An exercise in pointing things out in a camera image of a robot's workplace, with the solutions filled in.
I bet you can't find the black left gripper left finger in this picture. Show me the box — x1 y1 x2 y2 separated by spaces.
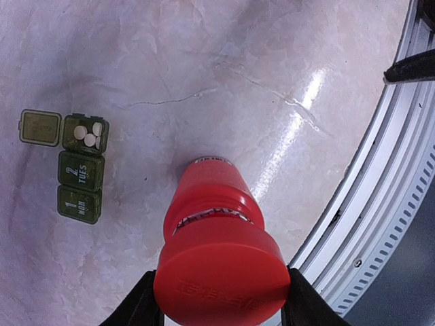
102 270 164 326

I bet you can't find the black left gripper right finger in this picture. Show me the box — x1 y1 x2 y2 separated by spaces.
281 267 350 326

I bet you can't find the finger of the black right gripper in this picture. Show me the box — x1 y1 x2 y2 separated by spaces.
384 50 435 84

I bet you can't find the red cylindrical can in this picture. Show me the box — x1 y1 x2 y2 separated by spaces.
154 156 290 325

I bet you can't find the green pill organizer box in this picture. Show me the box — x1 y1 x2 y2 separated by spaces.
18 109 109 225

